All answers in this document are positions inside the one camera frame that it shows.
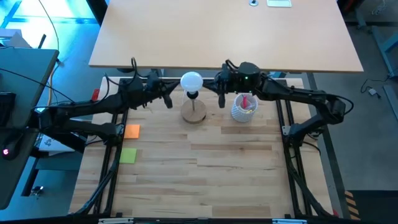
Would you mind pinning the small red item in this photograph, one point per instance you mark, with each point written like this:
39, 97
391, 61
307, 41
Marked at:
244, 102

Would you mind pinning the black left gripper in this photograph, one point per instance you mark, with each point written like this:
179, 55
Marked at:
150, 91

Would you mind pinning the black keyboard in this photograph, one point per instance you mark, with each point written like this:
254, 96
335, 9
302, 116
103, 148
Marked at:
6, 109

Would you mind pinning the white globe lightbulb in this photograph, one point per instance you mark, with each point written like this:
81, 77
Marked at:
191, 81

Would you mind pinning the round metal table grommet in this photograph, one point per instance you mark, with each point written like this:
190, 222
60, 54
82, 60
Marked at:
253, 2

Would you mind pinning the white table cover plate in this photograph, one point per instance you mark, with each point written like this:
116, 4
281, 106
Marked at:
279, 3

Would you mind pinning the white textured cup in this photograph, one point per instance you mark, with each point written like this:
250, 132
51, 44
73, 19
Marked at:
237, 116

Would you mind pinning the dark gray desk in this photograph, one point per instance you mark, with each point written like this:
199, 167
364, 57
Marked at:
21, 71

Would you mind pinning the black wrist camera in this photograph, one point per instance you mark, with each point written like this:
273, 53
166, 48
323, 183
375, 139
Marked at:
153, 79
229, 72

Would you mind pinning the lamp with round wooden base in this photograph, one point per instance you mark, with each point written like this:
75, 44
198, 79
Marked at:
194, 116

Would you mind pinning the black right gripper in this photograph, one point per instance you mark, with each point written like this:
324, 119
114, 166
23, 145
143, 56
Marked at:
229, 84

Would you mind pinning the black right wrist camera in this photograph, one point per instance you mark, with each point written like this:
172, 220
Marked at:
229, 72

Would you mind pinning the cardboard box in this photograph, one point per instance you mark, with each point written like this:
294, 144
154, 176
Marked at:
12, 39

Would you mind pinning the small yellow item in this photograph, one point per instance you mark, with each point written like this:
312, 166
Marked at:
249, 111

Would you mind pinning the light wooden office table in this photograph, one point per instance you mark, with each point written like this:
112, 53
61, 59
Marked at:
217, 34

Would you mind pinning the green sticky note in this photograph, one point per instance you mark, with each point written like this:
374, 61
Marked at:
128, 155

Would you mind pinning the black computer mouse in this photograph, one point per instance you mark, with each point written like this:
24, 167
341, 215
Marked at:
11, 152

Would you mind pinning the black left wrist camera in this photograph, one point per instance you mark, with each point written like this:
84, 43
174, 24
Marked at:
153, 79

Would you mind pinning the orange sticky note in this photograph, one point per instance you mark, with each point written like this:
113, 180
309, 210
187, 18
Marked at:
132, 131

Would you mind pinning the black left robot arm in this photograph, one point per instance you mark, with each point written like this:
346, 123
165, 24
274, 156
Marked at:
93, 105

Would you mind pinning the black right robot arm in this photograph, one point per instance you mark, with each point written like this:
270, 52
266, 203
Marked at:
295, 93

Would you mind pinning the black floor mat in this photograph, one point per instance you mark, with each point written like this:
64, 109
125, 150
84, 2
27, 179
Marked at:
379, 208

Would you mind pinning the white printed paper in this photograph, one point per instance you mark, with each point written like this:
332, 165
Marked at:
49, 143

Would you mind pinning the small metal bracket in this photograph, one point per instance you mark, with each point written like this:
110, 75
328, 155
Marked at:
37, 191

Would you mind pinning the black metal rig frame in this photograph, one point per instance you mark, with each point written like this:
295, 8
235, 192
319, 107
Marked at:
113, 155

